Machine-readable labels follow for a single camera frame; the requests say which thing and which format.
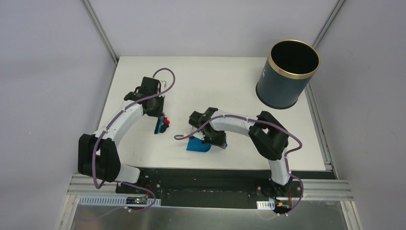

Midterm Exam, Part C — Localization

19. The blue plastic dustpan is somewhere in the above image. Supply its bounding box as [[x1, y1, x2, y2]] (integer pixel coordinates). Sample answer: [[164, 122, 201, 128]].
[[186, 137, 211, 153]]

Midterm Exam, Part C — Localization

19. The blue hand brush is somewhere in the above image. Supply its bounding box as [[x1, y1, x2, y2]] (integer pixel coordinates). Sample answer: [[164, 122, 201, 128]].
[[154, 115, 165, 134]]

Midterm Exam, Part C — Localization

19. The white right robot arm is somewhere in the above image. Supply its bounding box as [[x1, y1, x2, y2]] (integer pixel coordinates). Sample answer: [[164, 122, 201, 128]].
[[189, 107, 292, 196]]

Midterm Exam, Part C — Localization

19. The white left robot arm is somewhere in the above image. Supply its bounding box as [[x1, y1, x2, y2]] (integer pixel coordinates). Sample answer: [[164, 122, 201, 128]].
[[78, 77, 165, 194]]

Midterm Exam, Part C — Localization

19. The red paper scrap left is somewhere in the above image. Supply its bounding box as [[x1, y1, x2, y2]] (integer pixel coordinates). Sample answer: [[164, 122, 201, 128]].
[[163, 117, 170, 125]]

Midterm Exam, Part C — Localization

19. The small black paper scrap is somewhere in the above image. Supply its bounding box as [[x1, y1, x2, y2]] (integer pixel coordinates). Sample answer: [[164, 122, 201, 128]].
[[161, 125, 169, 133]]

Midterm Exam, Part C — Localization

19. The dark bin with gold rim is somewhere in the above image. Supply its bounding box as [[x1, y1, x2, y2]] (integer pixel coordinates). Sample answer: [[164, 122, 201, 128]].
[[255, 39, 321, 109]]

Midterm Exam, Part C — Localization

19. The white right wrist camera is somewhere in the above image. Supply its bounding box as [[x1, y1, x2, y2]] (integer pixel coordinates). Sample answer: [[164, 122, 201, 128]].
[[190, 127, 205, 140]]

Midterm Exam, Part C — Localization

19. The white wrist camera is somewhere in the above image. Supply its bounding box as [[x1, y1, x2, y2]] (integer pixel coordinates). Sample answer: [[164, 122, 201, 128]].
[[158, 80, 167, 92], [190, 127, 205, 140]]

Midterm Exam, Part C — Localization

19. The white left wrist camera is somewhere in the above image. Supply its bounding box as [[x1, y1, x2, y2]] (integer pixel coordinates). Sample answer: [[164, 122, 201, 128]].
[[158, 80, 167, 92]]

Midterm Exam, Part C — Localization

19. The black mounting base plate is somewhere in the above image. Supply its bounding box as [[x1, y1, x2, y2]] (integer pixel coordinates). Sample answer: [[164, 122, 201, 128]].
[[135, 168, 300, 209]]

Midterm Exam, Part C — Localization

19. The right white slotted cable duct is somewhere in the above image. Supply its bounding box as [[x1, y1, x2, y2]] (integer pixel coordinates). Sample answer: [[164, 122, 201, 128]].
[[256, 199, 275, 210]]

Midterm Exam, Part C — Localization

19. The white slotted cable duct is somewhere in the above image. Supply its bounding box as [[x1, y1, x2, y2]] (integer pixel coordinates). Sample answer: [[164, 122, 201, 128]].
[[256, 199, 275, 210], [79, 195, 161, 207]]

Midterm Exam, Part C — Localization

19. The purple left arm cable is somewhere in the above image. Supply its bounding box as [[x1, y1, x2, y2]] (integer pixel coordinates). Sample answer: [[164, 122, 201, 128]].
[[91, 68, 176, 213]]

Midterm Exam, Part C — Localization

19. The left white slotted cable duct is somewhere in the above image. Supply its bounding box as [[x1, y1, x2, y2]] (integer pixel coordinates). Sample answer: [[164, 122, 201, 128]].
[[79, 195, 161, 207]]

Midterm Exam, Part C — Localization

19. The aluminium frame rail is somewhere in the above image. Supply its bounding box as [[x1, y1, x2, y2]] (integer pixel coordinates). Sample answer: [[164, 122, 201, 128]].
[[67, 174, 354, 201]]

